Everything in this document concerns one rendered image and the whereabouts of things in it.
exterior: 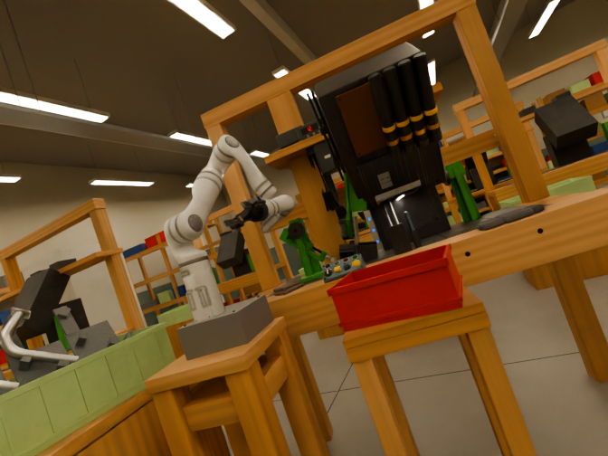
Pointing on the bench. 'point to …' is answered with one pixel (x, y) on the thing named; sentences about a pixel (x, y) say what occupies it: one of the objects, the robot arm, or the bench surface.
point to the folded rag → (288, 288)
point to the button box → (342, 269)
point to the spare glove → (509, 216)
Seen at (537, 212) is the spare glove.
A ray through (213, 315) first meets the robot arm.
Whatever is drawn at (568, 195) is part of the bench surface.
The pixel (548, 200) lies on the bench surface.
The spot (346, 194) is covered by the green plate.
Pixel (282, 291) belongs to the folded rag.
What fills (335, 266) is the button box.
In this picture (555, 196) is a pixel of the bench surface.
